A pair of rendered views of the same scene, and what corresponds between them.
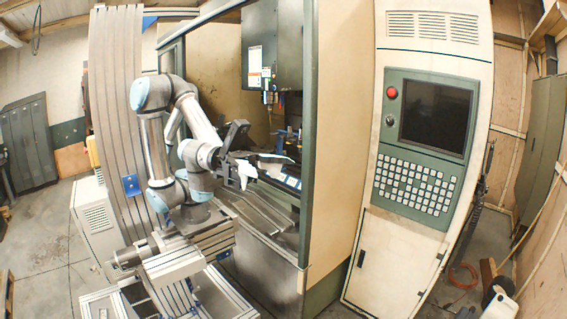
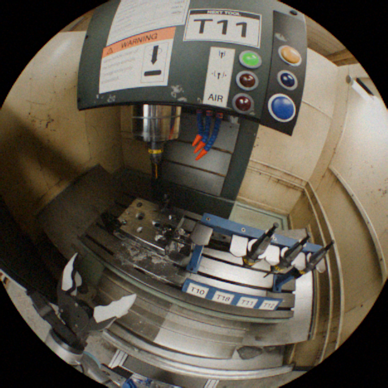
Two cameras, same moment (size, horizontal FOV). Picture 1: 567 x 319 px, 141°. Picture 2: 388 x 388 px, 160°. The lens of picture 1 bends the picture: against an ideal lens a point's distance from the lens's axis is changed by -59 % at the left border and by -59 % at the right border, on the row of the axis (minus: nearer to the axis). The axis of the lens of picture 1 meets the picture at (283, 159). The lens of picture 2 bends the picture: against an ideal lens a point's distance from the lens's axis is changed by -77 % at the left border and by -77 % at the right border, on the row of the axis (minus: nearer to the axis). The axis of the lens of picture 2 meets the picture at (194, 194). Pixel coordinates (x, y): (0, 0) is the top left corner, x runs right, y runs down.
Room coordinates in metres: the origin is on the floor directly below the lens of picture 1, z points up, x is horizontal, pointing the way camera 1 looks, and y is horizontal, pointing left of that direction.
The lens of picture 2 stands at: (1.58, 0.24, 1.55)
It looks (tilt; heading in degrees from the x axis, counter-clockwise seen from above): 39 degrees down; 327
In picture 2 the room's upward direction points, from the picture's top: 8 degrees clockwise
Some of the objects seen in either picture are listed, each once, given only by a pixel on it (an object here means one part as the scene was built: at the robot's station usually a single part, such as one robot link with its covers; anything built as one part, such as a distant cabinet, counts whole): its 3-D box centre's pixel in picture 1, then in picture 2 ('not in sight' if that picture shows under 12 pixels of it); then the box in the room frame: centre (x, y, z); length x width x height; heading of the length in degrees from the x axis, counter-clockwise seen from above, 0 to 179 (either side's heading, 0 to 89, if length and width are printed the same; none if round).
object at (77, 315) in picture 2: (221, 130); (77, 324); (1.61, 0.42, 1.27); 0.12 x 0.08 x 0.09; 134
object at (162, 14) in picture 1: (168, 14); not in sight; (1.11, 0.56, 2.00); 0.32 x 0.09 x 0.05; 133
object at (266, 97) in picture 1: (269, 95); (156, 116); (2.04, 0.11, 1.46); 0.16 x 0.16 x 0.12
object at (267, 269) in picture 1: (214, 232); (128, 333); (1.60, 0.59, 0.40); 2.08 x 0.07 x 0.80; 43
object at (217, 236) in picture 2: (299, 163); (216, 239); (1.86, -0.12, 0.93); 0.26 x 0.05 x 0.06; 48
